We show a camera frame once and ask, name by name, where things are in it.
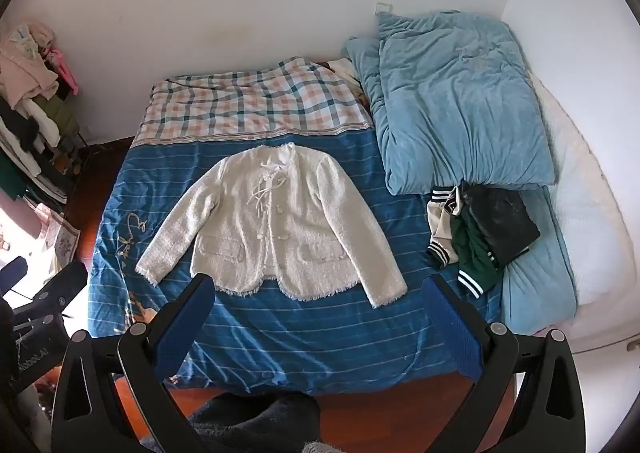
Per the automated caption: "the plaid blanket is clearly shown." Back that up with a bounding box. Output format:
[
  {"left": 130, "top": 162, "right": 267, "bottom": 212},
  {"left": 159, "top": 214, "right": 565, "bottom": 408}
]
[{"left": 137, "top": 58, "right": 374, "bottom": 150}]

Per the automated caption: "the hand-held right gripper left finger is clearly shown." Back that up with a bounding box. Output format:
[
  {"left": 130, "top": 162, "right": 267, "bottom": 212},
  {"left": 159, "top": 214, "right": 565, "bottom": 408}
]
[{"left": 50, "top": 273, "right": 217, "bottom": 453}]

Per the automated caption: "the light blue bed pad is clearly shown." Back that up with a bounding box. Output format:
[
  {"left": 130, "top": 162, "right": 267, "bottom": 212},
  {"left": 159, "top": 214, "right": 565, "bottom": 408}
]
[{"left": 500, "top": 185, "right": 579, "bottom": 335}]

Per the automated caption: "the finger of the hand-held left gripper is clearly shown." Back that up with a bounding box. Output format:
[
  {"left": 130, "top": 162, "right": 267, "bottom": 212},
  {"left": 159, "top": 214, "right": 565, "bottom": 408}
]
[{"left": 32, "top": 260, "right": 89, "bottom": 316}]

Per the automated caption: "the clothes rack with hanging clothes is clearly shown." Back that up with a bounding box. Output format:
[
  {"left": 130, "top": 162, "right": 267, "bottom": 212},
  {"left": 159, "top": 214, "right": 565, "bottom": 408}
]
[{"left": 0, "top": 22, "right": 83, "bottom": 206}]

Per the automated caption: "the person's dark fuzzy clothing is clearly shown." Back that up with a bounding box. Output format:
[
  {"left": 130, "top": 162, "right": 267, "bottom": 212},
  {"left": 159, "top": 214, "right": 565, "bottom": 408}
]
[{"left": 187, "top": 392, "right": 323, "bottom": 453}]

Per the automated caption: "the floral cloth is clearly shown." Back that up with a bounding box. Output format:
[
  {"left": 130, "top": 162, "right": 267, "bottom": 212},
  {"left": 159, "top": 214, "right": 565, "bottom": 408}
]
[{"left": 25, "top": 198, "right": 82, "bottom": 260}]

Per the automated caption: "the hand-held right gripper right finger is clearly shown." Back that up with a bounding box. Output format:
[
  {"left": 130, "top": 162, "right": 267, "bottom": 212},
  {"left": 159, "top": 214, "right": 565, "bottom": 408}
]
[{"left": 421, "top": 274, "right": 587, "bottom": 453}]

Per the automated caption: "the white mattress cover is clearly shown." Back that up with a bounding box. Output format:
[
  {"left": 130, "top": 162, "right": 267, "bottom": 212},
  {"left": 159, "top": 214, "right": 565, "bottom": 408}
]
[{"left": 522, "top": 68, "right": 639, "bottom": 340}]

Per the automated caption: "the white tweed jacket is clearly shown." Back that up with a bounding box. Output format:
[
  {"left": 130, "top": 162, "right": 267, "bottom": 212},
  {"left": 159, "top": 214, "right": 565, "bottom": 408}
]
[{"left": 135, "top": 143, "right": 408, "bottom": 309}]

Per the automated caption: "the pink hanger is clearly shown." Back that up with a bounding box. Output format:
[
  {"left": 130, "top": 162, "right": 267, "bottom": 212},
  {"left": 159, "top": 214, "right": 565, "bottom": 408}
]
[{"left": 47, "top": 48, "right": 81, "bottom": 96}]

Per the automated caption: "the black garment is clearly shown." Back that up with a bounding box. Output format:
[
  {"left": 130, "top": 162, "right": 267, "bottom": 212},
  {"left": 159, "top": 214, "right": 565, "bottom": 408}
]
[{"left": 460, "top": 183, "right": 542, "bottom": 267}]

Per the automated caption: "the blue striped bedsheet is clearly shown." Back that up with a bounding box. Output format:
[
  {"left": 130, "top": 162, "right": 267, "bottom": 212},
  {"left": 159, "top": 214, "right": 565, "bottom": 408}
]
[{"left": 87, "top": 125, "right": 506, "bottom": 383}]

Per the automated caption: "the light blue quilt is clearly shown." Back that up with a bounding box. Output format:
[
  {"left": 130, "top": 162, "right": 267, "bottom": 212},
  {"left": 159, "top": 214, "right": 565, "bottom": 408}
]
[{"left": 345, "top": 10, "right": 559, "bottom": 196}]

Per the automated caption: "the green and white varsity jacket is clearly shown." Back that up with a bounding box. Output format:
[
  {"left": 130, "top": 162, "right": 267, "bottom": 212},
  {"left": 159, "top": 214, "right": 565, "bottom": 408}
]
[{"left": 425, "top": 185, "right": 504, "bottom": 297}]

